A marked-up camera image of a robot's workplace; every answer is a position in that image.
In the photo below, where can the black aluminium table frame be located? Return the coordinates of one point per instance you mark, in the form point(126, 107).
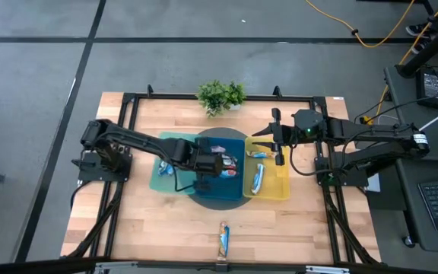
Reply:
point(165, 97)

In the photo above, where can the silver metal bracket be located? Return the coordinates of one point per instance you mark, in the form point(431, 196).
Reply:
point(327, 269)
point(116, 267)

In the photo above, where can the grey round woven mat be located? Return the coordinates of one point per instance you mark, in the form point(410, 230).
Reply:
point(223, 205)

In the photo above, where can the black caster wheel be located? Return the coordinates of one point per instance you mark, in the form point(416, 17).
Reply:
point(407, 241)

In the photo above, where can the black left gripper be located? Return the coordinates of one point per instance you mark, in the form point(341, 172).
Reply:
point(209, 164)

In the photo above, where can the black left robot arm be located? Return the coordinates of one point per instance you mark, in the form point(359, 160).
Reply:
point(139, 141)

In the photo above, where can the light grey plate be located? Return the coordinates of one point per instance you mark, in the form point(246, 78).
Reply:
point(374, 183)

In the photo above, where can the black power brick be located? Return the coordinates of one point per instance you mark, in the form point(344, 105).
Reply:
point(430, 86)

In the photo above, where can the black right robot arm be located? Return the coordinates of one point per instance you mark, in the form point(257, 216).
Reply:
point(375, 137)

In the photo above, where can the white label sticker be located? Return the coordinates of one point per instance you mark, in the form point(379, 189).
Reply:
point(339, 98)

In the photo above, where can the blue plastic bin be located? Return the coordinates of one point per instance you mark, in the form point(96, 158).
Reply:
point(223, 190)

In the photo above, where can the green blue granola bar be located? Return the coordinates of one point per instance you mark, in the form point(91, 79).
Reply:
point(162, 169)

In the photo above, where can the dark grey desk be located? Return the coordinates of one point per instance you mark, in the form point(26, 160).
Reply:
point(424, 167)

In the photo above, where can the green plant in white pot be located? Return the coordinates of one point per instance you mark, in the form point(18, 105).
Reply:
point(213, 97)
point(236, 94)

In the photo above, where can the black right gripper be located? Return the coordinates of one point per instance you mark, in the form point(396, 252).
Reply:
point(287, 134)

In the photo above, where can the translucent teal plastic bin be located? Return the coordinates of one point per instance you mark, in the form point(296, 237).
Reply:
point(162, 186)

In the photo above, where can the black desk leg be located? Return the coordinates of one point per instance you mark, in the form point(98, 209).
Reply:
point(432, 47)

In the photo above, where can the translucent yellow plastic bin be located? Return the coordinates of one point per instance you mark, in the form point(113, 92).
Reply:
point(280, 186)

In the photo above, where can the yellow power plug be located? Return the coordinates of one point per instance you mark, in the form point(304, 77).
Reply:
point(365, 120)

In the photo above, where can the person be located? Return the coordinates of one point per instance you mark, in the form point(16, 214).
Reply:
point(418, 30)

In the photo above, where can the black hook clamp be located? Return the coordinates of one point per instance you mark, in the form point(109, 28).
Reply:
point(150, 91)
point(277, 92)

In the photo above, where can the red blue granola bar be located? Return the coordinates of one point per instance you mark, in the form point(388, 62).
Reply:
point(229, 174)

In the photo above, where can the black crossbeam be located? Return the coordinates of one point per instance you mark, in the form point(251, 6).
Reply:
point(32, 266)

